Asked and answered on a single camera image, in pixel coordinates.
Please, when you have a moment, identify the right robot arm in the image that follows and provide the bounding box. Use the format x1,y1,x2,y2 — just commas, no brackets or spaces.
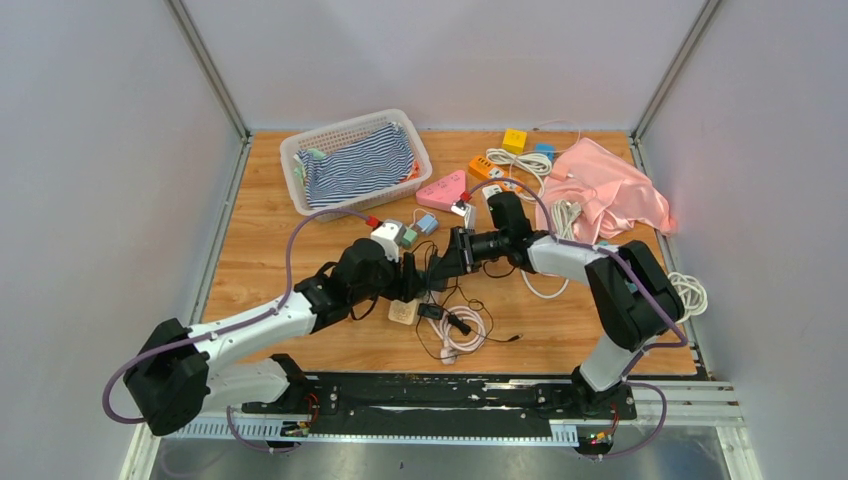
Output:
426,192,688,418

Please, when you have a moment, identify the yellow cube socket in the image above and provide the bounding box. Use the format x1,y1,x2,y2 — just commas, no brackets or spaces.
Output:
501,128,528,155

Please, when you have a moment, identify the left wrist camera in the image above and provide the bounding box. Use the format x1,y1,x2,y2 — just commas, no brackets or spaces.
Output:
369,220,406,262

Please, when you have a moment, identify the green plug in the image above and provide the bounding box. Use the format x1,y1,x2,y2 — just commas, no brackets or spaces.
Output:
400,228,418,250

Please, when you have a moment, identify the small blue cube socket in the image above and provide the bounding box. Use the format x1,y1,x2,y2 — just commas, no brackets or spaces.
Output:
534,143,556,162

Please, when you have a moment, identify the white cable coil on cloth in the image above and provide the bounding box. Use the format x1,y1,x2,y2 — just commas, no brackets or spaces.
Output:
549,199,584,241

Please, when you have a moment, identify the blue plug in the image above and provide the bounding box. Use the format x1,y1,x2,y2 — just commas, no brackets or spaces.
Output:
414,213,439,236

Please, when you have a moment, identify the orange power strip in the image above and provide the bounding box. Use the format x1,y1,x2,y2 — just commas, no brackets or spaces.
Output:
468,156,523,193

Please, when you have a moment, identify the beige wooden cube socket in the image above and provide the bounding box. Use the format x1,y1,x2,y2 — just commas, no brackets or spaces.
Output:
387,298,421,326

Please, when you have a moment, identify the blue white striped cloth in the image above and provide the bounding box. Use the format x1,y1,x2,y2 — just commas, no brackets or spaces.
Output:
294,122,416,209

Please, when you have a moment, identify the thin black cable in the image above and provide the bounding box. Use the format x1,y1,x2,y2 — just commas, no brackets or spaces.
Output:
397,241,523,362

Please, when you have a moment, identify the pink triangular power strip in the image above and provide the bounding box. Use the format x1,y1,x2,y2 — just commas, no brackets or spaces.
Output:
415,170,467,212

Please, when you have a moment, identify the white plastic basket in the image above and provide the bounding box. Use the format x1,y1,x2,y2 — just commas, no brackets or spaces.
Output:
279,109,433,216

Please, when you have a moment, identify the white coiled cable right edge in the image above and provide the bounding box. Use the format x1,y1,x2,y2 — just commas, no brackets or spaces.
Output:
667,271,709,325

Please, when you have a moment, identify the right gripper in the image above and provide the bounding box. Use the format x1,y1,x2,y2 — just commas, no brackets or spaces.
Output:
432,226,509,282

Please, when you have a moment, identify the white coiled cable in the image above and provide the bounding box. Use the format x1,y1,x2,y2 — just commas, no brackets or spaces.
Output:
427,304,488,367

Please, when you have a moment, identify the pink cloth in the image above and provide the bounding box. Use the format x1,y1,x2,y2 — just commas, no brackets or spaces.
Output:
541,138,678,243

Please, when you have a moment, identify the white cable bundle by orange strip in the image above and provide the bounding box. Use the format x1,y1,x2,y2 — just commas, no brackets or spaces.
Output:
485,146,555,204

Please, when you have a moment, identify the white power strip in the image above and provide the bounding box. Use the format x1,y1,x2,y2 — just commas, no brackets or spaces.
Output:
481,184,506,200

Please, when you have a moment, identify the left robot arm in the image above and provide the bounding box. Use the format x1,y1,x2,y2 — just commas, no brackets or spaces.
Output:
123,238,425,436

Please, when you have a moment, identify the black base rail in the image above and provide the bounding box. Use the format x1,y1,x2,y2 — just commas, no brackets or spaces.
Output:
236,372,637,438

